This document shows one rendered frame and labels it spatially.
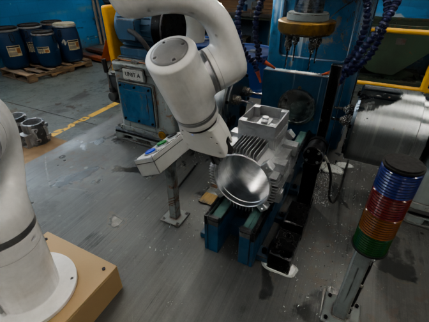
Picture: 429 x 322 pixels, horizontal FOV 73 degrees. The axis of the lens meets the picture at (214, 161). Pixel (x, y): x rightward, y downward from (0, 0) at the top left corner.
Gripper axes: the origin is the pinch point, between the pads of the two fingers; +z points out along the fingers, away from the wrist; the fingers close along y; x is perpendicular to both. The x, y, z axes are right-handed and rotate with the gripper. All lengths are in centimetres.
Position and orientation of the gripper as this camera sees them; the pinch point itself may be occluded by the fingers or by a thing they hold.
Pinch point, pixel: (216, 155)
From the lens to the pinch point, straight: 70.8
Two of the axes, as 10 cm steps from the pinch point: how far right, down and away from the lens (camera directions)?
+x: 4.1, -8.4, 3.7
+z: 2.3, 4.9, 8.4
